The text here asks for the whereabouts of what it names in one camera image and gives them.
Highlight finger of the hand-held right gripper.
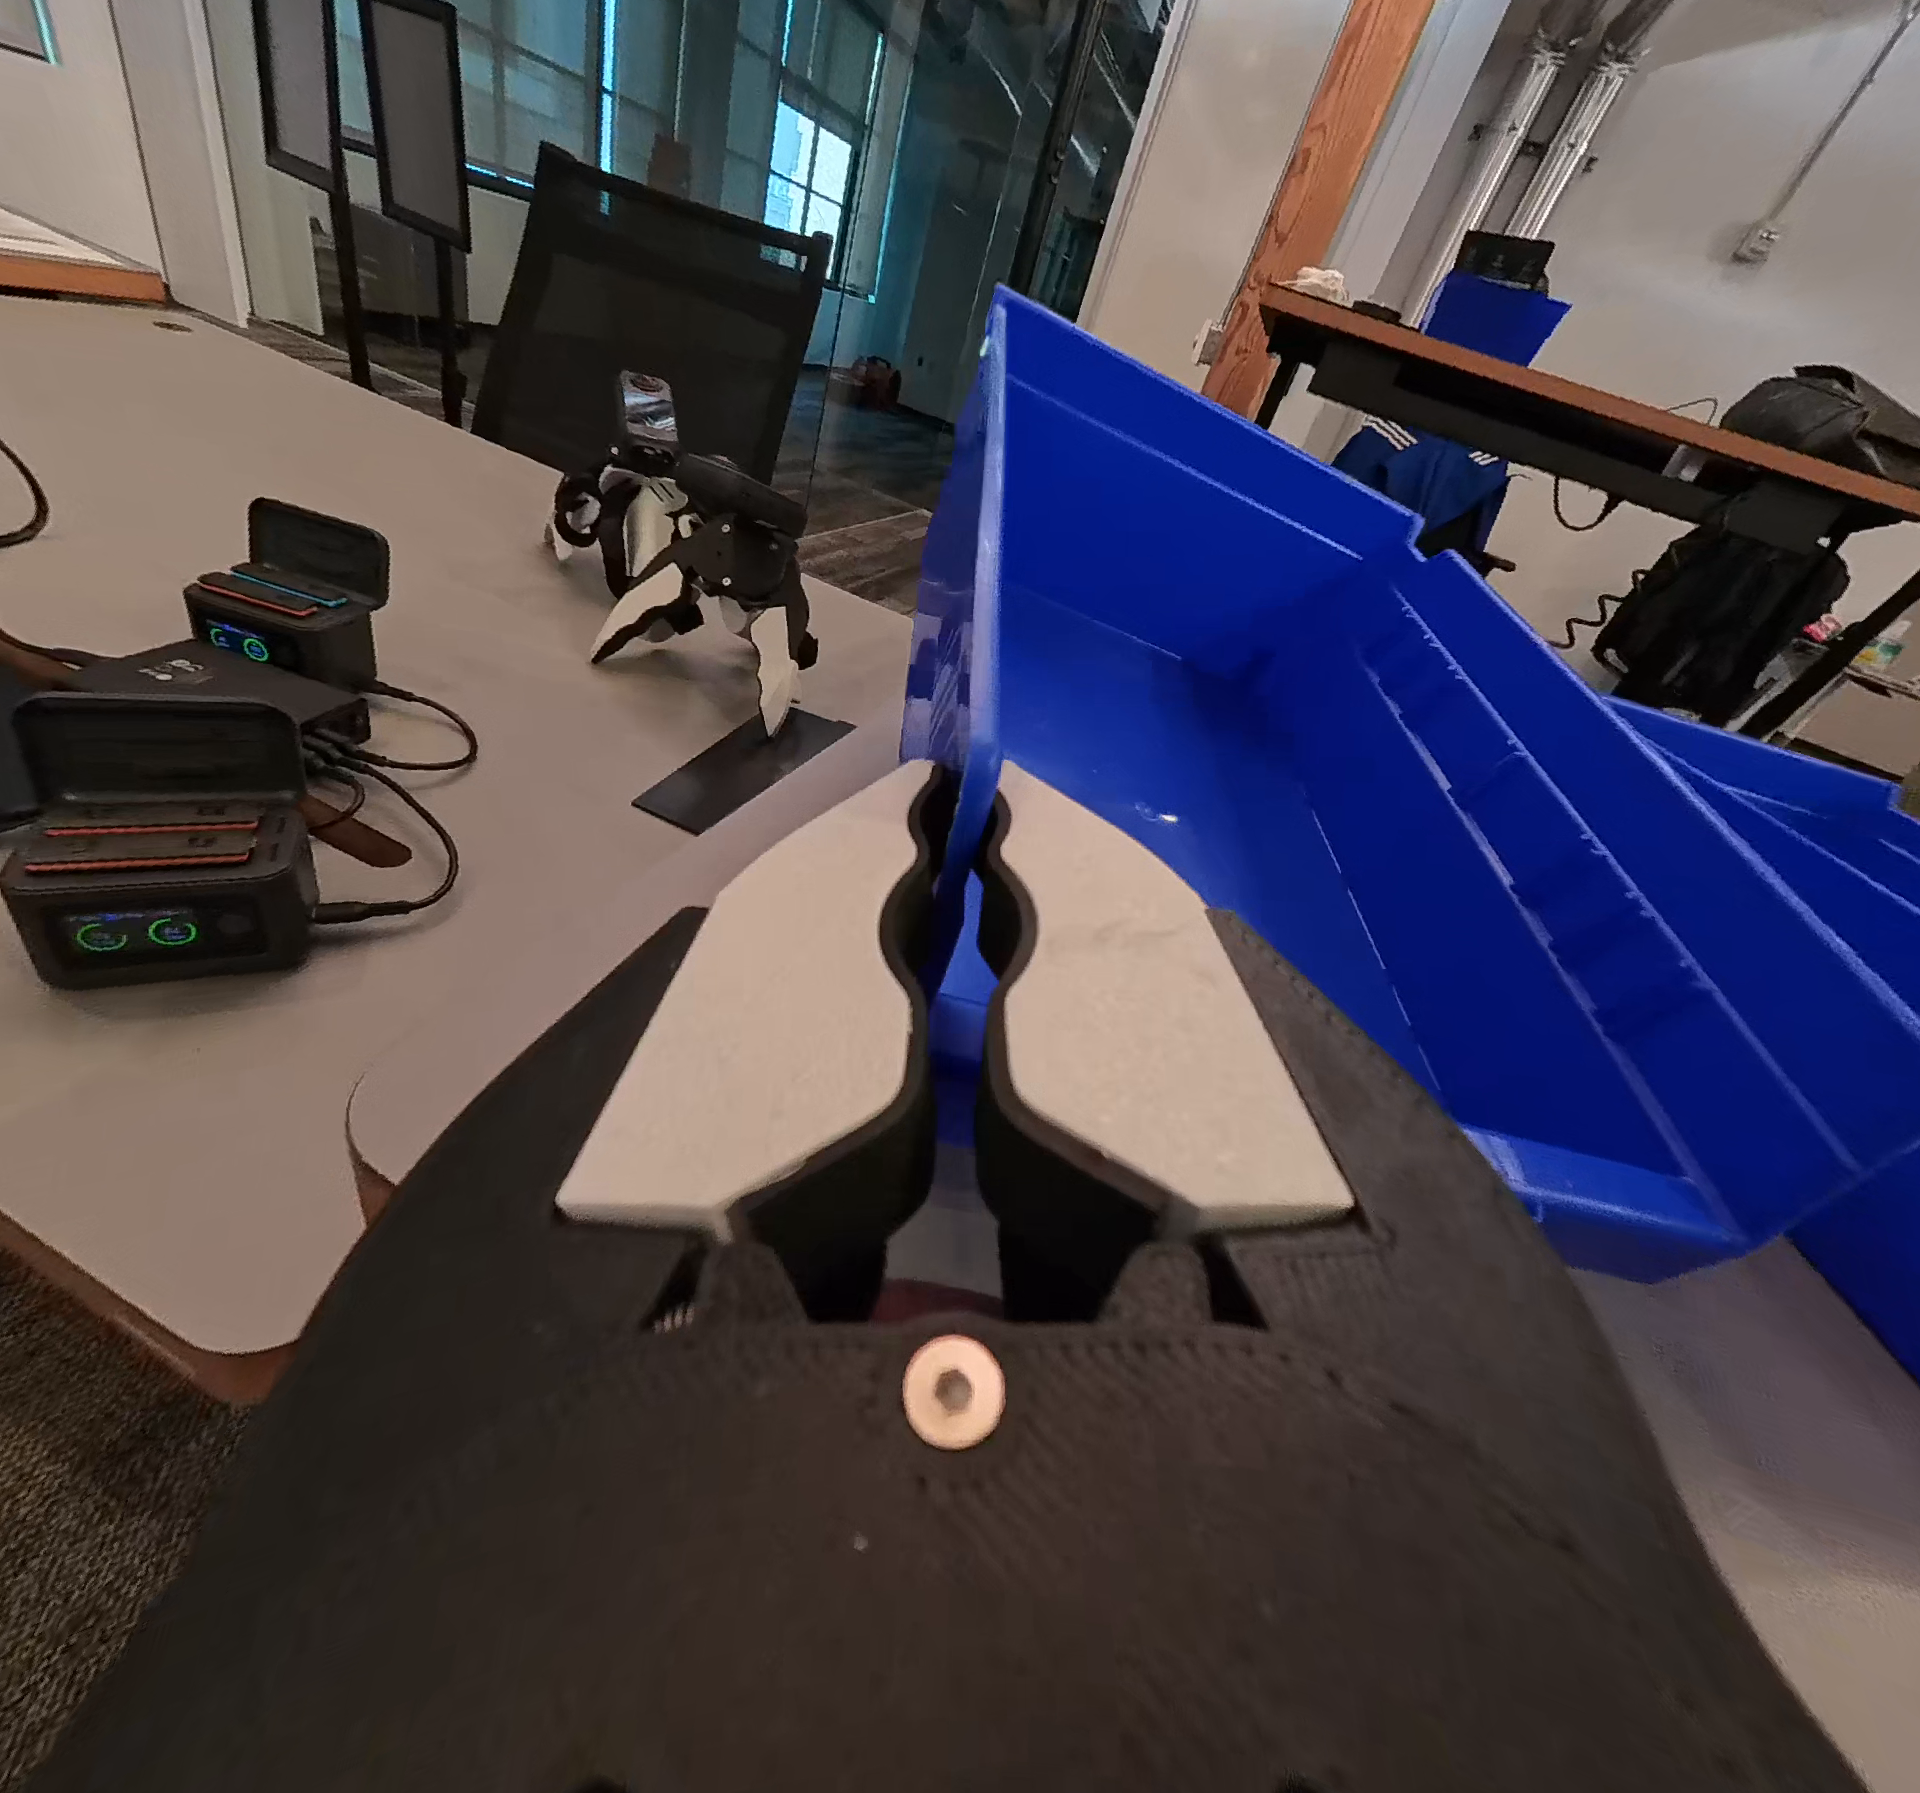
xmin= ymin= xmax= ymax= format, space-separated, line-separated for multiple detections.
xmin=589 ymin=570 xmax=707 ymax=666
xmin=743 ymin=604 xmax=824 ymax=741

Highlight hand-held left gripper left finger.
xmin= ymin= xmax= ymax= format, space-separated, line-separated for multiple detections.
xmin=554 ymin=759 xmax=954 ymax=1329

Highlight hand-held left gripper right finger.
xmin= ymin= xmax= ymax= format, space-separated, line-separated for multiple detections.
xmin=972 ymin=759 xmax=1360 ymax=1329

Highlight grey desk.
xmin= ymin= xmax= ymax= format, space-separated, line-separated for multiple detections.
xmin=347 ymin=759 xmax=1920 ymax=1736

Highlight black mesh office chair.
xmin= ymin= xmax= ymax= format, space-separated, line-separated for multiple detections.
xmin=472 ymin=143 xmax=833 ymax=483

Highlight black battery charging case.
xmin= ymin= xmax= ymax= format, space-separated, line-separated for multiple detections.
xmin=0 ymin=691 xmax=325 ymax=991
xmin=184 ymin=495 xmax=395 ymax=692

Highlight black flat power hub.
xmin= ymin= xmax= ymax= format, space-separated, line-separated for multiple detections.
xmin=66 ymin=643 xmax=373 ymax=749

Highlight light grey table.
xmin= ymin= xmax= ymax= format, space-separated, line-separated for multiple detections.
xmin=0 ymin=293 xmax=926 ymax=1396

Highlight black sign stand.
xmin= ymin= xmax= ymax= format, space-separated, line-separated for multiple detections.
xmin=356 ymin=0 xmax=477 ymax=430
xmin=238 ymin=0 xmax=374 ymax=393

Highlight blue striped jacket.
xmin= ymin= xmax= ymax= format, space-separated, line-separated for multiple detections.
xmin=1333 ymin=421 xmax=1514 ymax=557

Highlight white door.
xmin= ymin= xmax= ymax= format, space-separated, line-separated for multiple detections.
xmin=1081 ymin=0 xmax=1368 ymax=376

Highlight black bag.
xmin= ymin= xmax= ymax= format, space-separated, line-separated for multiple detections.
xmin=1589 ymin=526 xmax=1853 ymax=715

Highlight white table orange edge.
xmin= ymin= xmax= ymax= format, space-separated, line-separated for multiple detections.
xmin=0 ymin=206 xmax=171 ymax=308

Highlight brown table black legs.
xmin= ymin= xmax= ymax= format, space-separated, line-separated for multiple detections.
xmin=1257 ymin=280 xmax=1920 ymax=747

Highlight wooden pillar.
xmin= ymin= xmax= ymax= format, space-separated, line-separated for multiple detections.
xmin=1199 ymin=0 xmax=1495 ymax=419

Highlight small blue storage bin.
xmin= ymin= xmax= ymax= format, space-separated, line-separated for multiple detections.
xmin=1422 ymin=271 xmax=1574 ymax=371

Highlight black backpack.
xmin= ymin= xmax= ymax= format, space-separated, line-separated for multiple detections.
xmin=1717 ymin=366 xmax=1920 ymax=492

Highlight metal conduit pipes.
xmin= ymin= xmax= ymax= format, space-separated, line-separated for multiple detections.
xmin=1478 ymin=0 xmax=1825 ymax=259

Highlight black charger cable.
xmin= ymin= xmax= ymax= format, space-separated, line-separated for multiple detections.
xmin=308 ymin=766 xmax=462 ymax=917
xmin=308 ymin=684 xmax=483 ymax=775

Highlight brown leather strap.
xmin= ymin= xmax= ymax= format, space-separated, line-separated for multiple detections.
xmin=299 ymin=787 xmax=413 ymax=873

